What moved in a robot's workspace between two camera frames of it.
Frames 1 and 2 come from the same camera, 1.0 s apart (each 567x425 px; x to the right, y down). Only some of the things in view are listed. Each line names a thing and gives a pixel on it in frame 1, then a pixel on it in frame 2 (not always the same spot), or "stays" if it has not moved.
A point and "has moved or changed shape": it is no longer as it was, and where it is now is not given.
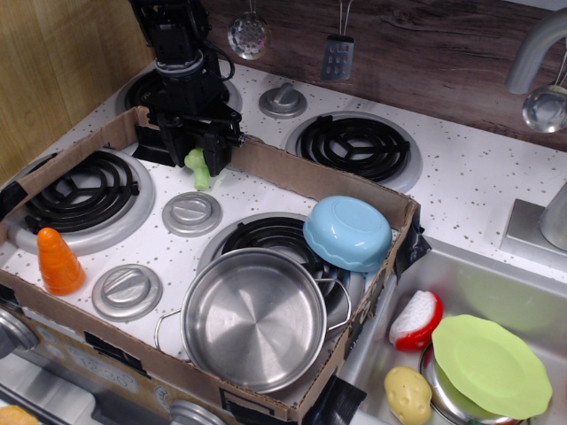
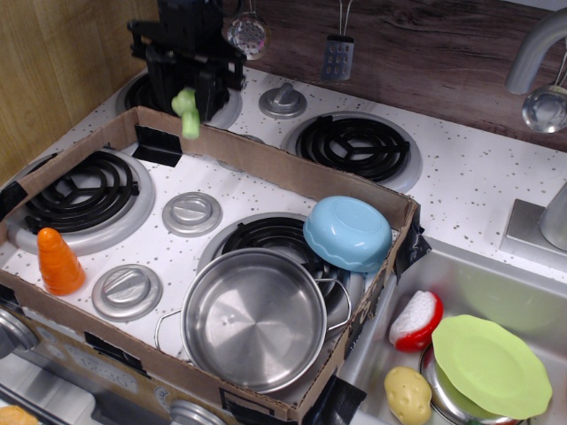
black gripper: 200,99 -> 188,29
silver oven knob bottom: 190,413 stays
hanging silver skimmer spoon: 249,34 stays
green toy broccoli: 196,160 has moved or changed shape
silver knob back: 282,103 stays
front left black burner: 102,200 stays
